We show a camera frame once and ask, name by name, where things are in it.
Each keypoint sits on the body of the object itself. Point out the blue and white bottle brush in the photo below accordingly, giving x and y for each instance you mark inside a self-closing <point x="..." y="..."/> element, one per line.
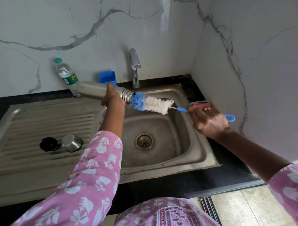
<point x="154" y="104"/>

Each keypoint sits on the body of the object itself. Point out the person's left forearm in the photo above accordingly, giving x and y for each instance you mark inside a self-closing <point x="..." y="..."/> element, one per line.
<point x="111" y="123"/>

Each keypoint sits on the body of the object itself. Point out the stainless steel flask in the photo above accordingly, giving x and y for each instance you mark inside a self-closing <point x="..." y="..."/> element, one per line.
<point x="93" y="89"/>

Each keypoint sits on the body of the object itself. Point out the metal floor door track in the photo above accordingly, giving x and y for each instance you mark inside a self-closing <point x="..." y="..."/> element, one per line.
<point x="210" y="211"/>

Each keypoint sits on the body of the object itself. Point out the person's right hand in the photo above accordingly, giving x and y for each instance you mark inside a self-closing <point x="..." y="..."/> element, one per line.
<point x="209" y="123"/>

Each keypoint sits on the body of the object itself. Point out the person's right thumb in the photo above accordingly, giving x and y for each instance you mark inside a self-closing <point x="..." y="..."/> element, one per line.
<point x="190" y="113"/>

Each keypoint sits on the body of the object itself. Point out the black flask stopper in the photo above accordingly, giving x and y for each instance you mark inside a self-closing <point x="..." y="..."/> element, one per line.
<point x="48" y="144"/>

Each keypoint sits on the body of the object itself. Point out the person's left hand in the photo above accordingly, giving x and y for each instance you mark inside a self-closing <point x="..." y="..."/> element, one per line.
<point x="114" y="100"/>

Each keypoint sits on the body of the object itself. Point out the clear plastic water bottle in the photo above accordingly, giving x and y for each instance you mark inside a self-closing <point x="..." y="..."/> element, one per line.
<point x="66" y="74"/>

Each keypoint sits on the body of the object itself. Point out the steel flask cup lid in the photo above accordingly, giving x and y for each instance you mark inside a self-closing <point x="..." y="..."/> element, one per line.
<point x="71" y="143"/>

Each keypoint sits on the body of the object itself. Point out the stainless steel sink with drainboard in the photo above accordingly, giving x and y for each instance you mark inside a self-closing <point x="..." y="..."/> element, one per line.
<point x="42" y="121"/>

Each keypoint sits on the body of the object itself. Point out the chrome sink faucet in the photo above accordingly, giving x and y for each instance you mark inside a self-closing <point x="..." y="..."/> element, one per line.
<point x="135" y="62"/>

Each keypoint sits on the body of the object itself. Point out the person's left fingers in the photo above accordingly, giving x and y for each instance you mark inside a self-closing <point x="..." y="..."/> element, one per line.
<point x="110" y="88"/>

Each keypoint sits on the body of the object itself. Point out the round metal sink drain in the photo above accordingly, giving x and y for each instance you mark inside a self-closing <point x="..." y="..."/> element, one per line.
<point x="144" y="141"/>

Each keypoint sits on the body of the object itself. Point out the person's right forearm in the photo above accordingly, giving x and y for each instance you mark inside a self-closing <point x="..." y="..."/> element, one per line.
<point x="244" y="151"/>

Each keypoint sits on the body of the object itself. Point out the pink floral kurta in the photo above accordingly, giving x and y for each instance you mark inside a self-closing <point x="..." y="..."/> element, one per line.
<point x="167" y="214"/>

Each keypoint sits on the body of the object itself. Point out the blue plastic container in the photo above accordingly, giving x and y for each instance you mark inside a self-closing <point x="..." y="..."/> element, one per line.
<point x="107" y="78"/>

